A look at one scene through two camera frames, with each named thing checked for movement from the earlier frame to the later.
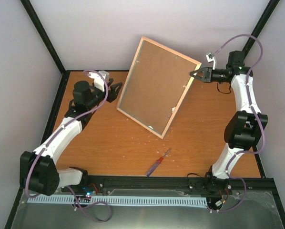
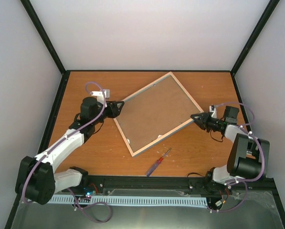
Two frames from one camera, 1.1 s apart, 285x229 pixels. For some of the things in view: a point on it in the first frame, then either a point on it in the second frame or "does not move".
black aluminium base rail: [108, 183] does not move
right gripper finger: [203, 78] -> [201, 119]
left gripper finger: [112, 93] -> [116, 107]
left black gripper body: [93, 102] -> [109, 115]
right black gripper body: [218, 78] -> [212, 125]
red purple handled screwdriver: [157, 163] does not move
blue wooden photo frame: [157, 81] -> [155, 112]
